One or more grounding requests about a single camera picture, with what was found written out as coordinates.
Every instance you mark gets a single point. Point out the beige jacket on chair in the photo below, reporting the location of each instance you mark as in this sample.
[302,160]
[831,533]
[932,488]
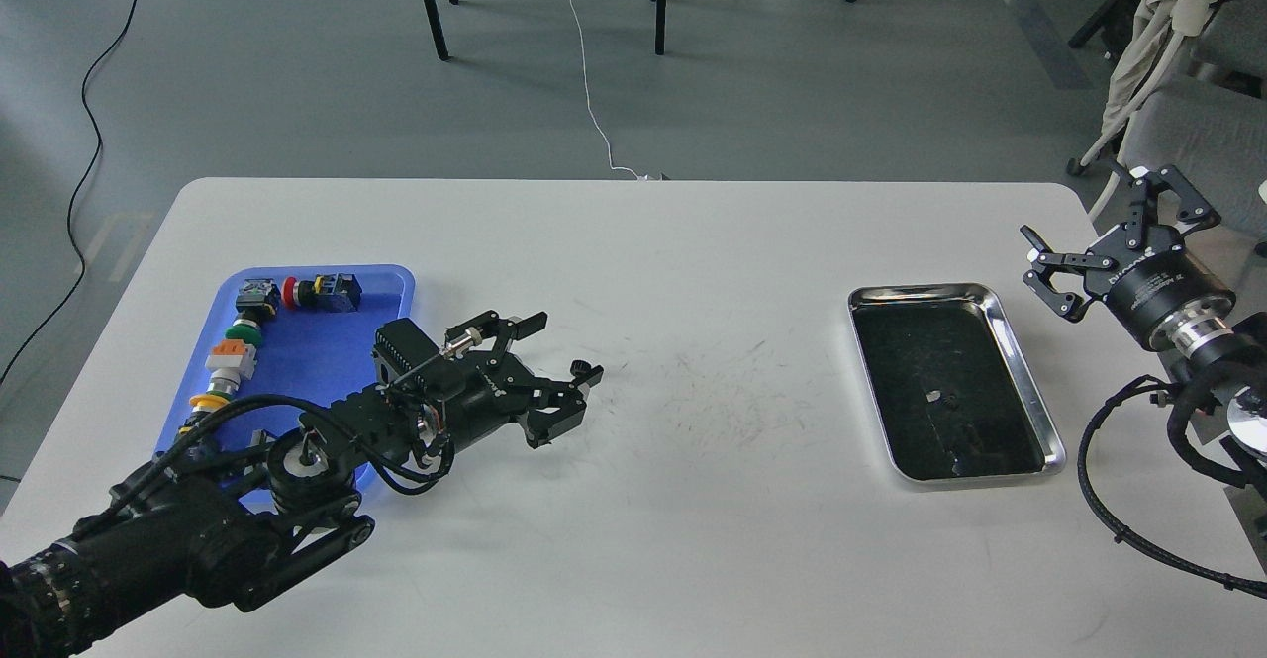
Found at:
[1138,60]

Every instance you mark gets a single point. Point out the red emergency stop button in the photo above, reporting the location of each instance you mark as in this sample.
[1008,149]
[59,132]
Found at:
[339,293]

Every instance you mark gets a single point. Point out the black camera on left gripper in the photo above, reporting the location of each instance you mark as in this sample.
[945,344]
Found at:
[410,363]

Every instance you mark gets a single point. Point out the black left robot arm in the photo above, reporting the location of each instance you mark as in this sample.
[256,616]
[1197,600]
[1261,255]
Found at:
[259,494]

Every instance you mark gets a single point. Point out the black square push button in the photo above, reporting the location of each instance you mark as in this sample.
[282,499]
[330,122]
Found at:
[260,438]

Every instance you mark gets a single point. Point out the orange white push button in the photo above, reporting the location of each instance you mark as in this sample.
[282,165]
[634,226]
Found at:
[229,363]

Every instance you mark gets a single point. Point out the blue plastic tray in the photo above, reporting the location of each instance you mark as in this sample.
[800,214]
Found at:
[316,355]

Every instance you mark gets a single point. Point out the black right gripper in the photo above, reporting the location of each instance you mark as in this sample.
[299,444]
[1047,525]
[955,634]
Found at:
[1163,287]

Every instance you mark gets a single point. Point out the steel metal tray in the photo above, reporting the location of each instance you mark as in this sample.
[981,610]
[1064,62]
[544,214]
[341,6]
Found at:
[955,400]

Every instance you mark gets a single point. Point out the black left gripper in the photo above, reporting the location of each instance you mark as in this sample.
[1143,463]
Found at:
[481,400]

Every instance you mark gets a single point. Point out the grey office chair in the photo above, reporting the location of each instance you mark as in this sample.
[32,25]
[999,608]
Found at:
[1212,134]

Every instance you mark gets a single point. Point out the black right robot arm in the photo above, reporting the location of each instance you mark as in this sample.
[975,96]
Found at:
[1216,393]

